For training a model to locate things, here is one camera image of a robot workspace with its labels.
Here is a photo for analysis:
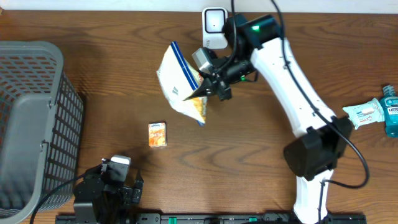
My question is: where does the yellow snack bag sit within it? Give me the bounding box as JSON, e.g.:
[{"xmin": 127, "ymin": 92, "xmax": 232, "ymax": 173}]
[{"xmin": 157, "ymin": 41, "xmax": 208, "ymax": 126}]

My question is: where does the orange small carton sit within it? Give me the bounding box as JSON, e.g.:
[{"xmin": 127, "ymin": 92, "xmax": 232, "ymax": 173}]
[{"xmin": 148, "ymin": 122, "xmax": 167, "ymax": 147}]

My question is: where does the light green packet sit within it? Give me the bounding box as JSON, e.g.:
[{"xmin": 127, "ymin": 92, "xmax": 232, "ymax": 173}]
[{"xmin": 343, "ymin": 98, "xmax": 385, "ymax": 129}]

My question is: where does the blue mouthwash bottle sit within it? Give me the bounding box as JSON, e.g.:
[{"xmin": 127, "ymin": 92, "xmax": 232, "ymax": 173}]
[{"xmin": 379, "ymin": 85, "xmax": 398, "ymax": 138}]

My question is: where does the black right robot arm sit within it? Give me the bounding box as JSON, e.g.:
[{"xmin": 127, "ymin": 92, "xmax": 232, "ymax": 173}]
[{"xmin": 192, "ymin": 14, "xmax": 352, "ymax": 223}]

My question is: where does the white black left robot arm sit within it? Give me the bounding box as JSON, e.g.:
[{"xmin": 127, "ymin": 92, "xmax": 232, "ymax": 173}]
[{"xmin": 73, "ymin": 160, "xmax": 144, "ymax": 224}]

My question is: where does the grey plastic shopping basket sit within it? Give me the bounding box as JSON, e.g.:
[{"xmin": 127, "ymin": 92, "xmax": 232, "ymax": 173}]
[{"xmin": 1, "ymin": 41, "xmax": 84, "ymax": 223}]

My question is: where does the black right camera cable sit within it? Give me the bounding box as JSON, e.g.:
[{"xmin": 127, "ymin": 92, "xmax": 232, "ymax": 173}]
[{"xmin": 214, "ymin": 0, "xmax": 371, "ymax": 224}]

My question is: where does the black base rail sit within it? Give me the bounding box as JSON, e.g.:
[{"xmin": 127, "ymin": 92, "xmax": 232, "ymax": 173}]
[{"xmin": 55, "ymin": 212, "xmax": 368, "ymax": 224}]

